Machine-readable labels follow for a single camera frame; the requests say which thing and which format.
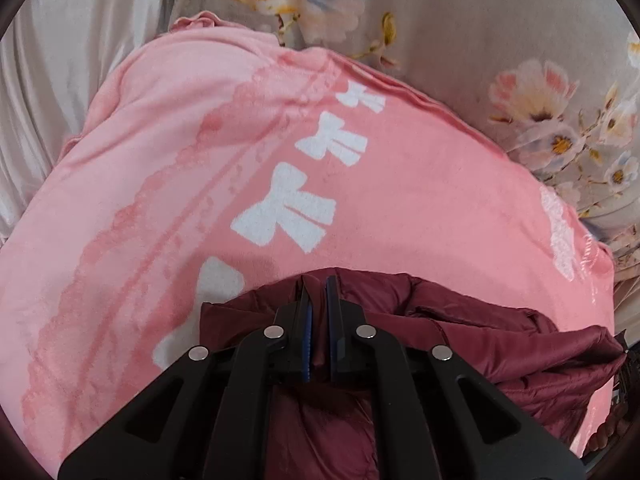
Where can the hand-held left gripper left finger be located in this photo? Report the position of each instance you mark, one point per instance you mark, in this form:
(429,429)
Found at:
(307,345)

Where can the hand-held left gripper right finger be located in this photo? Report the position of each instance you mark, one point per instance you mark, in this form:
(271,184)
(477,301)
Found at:
(334,355)

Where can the maroon puffer jacket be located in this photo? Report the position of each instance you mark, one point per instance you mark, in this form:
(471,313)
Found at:
(500,340)

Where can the pink blanket with white print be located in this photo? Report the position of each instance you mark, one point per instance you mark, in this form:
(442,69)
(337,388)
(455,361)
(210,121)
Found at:
(175,170)

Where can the grey floral quilt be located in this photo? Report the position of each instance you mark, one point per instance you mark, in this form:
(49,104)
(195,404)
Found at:
(475,25)

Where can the white satin curtain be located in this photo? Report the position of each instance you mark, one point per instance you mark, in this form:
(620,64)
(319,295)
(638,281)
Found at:
(75,60)

